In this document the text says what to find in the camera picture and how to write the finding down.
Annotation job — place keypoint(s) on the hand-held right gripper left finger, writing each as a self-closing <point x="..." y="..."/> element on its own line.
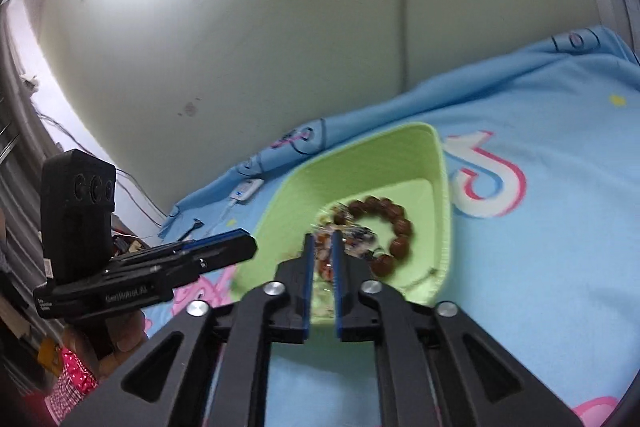
<point x="310" y="277"/>

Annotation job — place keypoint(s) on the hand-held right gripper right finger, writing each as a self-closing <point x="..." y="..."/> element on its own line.
<point x="337" y="277"/>

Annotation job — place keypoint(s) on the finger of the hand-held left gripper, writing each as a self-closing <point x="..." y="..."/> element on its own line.
<point x="215" y="241"/>
<point x="225" y="254"/>

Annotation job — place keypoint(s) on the green plastic basket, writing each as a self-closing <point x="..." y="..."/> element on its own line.
<point x="400" y="167"/>

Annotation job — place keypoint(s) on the person's left hand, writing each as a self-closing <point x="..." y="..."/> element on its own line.
<point x="127" y="329"/>

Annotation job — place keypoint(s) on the cluttered side shelf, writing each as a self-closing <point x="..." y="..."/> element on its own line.
<point x="127" y="244"/>

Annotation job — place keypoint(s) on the white controller box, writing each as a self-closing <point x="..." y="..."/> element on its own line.
<point x="247" y="191"/>

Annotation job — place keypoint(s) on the red dotted cloth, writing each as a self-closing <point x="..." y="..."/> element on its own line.
<point x="72" y="377"/>

